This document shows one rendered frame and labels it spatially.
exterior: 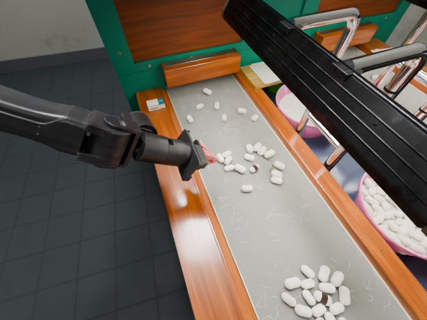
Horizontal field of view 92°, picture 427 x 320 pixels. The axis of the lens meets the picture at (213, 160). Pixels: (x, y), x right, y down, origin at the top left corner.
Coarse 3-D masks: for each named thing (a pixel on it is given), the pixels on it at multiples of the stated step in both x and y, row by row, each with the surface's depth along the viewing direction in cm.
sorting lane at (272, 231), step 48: (192, 96) 84; (240, 96) 84; (240, 144) 70; (240, 192) 60; (288, 192) 60; (240, 240) 52; (288, 240) 52; (336, 240) 52; (336, 288) 46; (384, 288) 46
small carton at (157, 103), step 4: (152, 100) 75; (156, 100) 75; (160, 100) 75; (148, 104) 74; (152, 104) 74; (156, 104) 74; (160, 104) 74; (164, 104) 75; (148, 108) 74; (152, 108) 74; (156, 108) 75; (160, 108) 76
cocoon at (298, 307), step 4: (296, 308) 43; (300, 308) 43; (304, 308) 43; (308, 308) 43; (296, 312) 43; (300, 312) 42; (304, 312) 42; (308, 312) 42; (304, 316) 42; (308, 316) 42
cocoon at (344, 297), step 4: (340, 288) 45; (344, 288) 45; (340, 292) 45; (344, 292) 44; (348, 292) 44; (340, 296) 44; (344, 296) 44; (348, 296) 44; (340, 300) 44; (344, 300) 43; (348, 300) 43; (344, 304) 43; (348, 304) 43
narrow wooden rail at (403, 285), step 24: (240, 72) 88; (264, 96) 80; (288, 144) 67; (312, 168) 61; (336, 192) 57; (336, 216) 55; (360, 216) 53; (360, 240) 50; (384, 240) 50; (384, 264) 47; (408, 288) 44; (408, 312) 43
